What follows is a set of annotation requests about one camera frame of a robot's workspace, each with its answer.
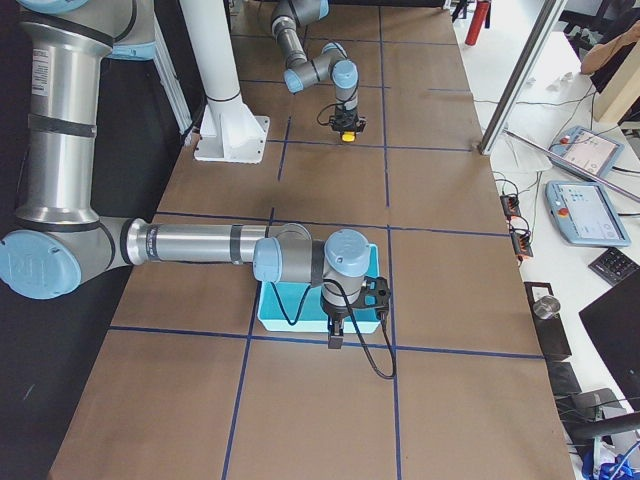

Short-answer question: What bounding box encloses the silver metal cup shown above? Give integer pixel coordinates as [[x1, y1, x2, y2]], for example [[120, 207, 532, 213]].
[[532, 295, 561, 320]]

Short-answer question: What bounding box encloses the lower teach pendant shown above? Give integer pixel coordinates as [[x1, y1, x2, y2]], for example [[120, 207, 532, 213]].
[[545, 181, 631, 247]]

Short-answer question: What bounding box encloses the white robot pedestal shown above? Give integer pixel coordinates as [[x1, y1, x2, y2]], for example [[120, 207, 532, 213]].
[[180, 0, 270, 164]]

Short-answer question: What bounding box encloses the turquoise plastic bin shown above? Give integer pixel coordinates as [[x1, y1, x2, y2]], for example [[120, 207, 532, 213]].
[[256, 243, 382, 336]]

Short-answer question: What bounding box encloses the orange black connector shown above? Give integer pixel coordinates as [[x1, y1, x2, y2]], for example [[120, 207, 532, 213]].
[[500, 193, 521, 218], [510, 229, 533, 261]]

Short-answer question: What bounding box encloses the teach pendant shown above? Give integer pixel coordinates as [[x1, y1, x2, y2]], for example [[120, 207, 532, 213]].
[[545, 181, 631, 247], [549, 126, 624, 178]]

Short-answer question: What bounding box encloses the black laptop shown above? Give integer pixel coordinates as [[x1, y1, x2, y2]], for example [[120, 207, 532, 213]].
[[579, 272, 640, 411]]

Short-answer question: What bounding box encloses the aluminium frame post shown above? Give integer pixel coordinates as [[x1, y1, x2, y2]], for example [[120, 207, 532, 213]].
[[478, 0, 567, 156]]

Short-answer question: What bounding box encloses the seated person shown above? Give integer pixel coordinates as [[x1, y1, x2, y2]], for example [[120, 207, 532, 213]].
[[581, 9, 639, 92]]

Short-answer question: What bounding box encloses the blue cable bundle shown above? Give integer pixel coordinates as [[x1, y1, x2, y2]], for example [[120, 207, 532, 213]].
[[581, 442, 640, 480]]

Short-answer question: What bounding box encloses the upper orange black connector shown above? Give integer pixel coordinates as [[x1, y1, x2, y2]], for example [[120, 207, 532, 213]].
[[500, 193, 521, 218]]

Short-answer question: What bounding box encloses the lower orange black connector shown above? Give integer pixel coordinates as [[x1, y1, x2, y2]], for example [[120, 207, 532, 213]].
[[510, 229, 533, 261]]

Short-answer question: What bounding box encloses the black box under cup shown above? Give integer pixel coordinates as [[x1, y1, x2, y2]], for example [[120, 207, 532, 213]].
[[524, 282, 572, 361]]

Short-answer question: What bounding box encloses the upper teach pendant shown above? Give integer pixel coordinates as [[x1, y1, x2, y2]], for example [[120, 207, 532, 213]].
[[549, 126, 624, 178]]

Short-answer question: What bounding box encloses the red fire extinguisher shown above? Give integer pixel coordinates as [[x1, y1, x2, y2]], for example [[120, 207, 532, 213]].
[[465, 1, 491, 46]]

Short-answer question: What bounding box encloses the black keyboard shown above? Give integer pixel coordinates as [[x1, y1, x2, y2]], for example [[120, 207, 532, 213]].
[[588, 247, 639, 286]]

